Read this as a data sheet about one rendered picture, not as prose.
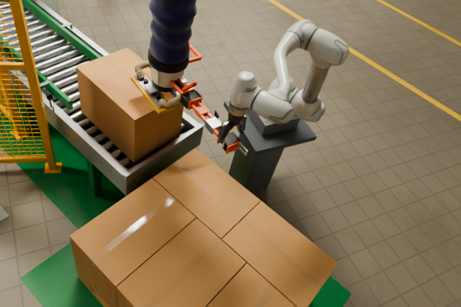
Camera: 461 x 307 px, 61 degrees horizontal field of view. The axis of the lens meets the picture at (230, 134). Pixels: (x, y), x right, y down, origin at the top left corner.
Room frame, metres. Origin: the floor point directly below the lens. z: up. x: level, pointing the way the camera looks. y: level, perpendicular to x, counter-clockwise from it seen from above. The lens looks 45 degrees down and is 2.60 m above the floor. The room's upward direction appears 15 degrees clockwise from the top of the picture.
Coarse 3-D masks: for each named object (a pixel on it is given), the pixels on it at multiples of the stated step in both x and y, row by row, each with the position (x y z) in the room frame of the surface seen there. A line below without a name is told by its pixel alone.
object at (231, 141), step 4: (228, 132) 1.38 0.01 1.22; (228, 136) 1.35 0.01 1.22; (232, 136) 1.36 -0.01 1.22; (228, 140) 1.33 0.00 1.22; (232, 140) 1.33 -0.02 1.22; (236, 140) 1.34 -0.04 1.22; (224, 144) 1.32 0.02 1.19; (228, 144) 1.31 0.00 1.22; (232, 144) 1.31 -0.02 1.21; (236, 144) 1.32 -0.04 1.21; (224, 148) 1.31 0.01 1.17; (228, 148) 1.29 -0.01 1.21; (228, 152) 1.29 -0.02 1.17
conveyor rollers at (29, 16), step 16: (0, 16) 2.73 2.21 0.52; (32, 16) 2.82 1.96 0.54; (0, 32) 2.49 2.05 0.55; (32, 32) 2.62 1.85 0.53; (48, 32) 2.66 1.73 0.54; (16, 48) 2.35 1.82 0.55; (32, 48) 2.44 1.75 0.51; (48, 48) 2.47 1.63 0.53; (64, 48) 2.51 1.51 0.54; (48, 64) 2.28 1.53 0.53; (64, 64) 2.31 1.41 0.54; (80, 64) 2.35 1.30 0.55; (64, 80) 2.13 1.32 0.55; (80, 112) 1.86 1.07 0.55; (96, 128) 1.76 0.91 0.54; (112, 144) 1.66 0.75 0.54; (128, 160) 1.56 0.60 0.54
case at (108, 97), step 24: (96, 72) 1.86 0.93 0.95; (120, 72) 1.93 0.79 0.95; (144, 72) 1.99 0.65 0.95; (96, 96) 1.75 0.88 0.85; (120, 96) 1.71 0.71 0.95; (168, 96) 1.82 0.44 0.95; (96, 120) 1.77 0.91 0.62; (120, 120) 1.62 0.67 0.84; (144, 120) 1.61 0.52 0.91; (168, 120) 1.77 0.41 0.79; (120, 144) 1.62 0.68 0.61; (144, 144) 1.61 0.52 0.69
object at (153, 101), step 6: (132, 78) 1.74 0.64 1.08; (138, 78) 1.75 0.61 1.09; (144, 78) 1.76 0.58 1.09; (138, 84) 1.70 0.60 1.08; (144, 84) 1.71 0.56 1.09; (144, 90) 1.67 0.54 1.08; (144, 96) 1.64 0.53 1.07; (150, 96) 1.63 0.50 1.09; (156, 96) 1.62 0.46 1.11; (162, 96) 1.65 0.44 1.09; (150, 102) 1.59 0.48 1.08; (156, 102) 1.59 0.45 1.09; (156, 108) 1.55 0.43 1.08; (162, 108) 1.56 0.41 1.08; (168, 108) 1.57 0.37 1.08
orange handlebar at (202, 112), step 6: (192, 48) 2.02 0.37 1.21; (198, 54) 1.98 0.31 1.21; (192, 60) 1.91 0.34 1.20; (174, 84) 1.65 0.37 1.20; (180, 84) 1.67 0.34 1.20; (180, 90) 1.61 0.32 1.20; (198, 102) 1.56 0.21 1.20; (198, 108) 1.51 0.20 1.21; (204, 108) 1.52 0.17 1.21; (198, 114) 1.48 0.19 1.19; (204, 114) 1.50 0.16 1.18; (210, 114) 1.49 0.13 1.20; (204, 120) 1.44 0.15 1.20; (216, 132) 1.38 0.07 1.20; (234, 150) 1.30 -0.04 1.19
